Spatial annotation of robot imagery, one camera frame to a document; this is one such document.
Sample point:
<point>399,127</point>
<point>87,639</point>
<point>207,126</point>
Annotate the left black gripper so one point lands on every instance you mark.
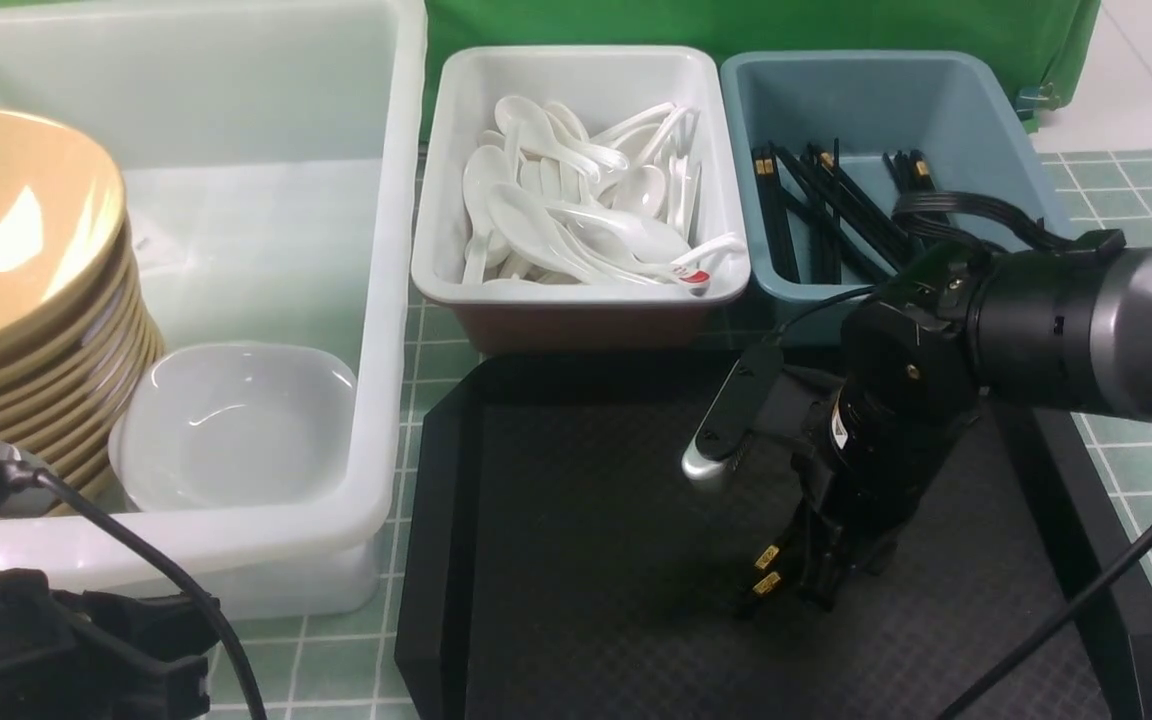
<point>99,655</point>

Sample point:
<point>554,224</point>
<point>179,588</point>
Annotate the stack of tan bowls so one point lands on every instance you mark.
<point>75,333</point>

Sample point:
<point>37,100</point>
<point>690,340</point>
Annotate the white spoon tray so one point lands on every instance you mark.
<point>603,85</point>

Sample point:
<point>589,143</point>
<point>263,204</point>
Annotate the green cloth backdrop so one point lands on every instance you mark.
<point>1027,44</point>

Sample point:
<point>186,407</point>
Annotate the pile of white spoons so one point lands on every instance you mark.
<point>548,203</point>

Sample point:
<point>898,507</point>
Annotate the white square dish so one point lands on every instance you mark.
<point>236,420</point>

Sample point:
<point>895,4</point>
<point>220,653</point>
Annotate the metal clamp on backdrop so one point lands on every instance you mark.
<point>1030,100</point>

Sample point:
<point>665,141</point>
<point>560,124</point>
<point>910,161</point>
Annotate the black chopstick gold band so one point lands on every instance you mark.
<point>767,558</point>

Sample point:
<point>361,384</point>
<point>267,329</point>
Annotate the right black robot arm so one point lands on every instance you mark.
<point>1064,330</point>

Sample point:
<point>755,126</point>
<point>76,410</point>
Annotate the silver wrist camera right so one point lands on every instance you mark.
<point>723,434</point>

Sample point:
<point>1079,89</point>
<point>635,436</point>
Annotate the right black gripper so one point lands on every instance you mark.
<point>863,464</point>

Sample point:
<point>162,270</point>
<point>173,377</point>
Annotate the blue chopstick bin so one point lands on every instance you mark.
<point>906,121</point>

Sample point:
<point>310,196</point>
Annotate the pile of black chopsticks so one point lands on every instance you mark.
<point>821,226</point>

